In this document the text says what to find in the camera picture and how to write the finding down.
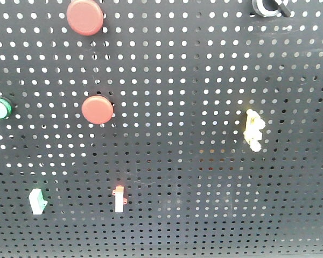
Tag upper red mushroom button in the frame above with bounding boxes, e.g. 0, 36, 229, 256
66, 0, 104, 36

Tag black perforated pegboard panel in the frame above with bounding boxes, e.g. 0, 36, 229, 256
0, 1, 323, 257

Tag white green rocker switch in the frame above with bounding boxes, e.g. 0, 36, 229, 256
29, 188, 48, 215

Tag red mushroom push button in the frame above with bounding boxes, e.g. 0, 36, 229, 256
81, 95, 114, 124

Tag yellow toggle switch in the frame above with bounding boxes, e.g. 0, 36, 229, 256
243, 109, 265, 152

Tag green round push button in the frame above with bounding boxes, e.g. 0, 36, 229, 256
0, 97, 13, 120

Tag white red rocker switch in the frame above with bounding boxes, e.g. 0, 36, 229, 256
112, 185, 127, 213

